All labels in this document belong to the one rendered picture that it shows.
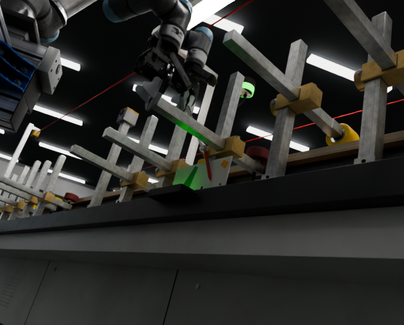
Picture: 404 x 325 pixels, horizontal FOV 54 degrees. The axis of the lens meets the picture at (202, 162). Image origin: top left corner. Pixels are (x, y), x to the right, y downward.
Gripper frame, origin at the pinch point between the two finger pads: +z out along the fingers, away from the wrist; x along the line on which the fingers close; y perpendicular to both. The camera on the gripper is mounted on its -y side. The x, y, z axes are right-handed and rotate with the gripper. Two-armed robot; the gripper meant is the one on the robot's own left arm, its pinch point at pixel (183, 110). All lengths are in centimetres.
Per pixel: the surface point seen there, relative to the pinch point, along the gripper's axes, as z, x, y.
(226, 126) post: 5.8, -1.5, -17.2
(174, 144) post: 8.1, -9.2, 6.6
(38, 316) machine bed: 80, -71, 109
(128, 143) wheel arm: 18.5, 9.7, 9.3
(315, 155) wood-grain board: 10.6, -11.0, -43.7
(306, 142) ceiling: -297, -533, 139
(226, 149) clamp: 16.3, 2.0, -21.8
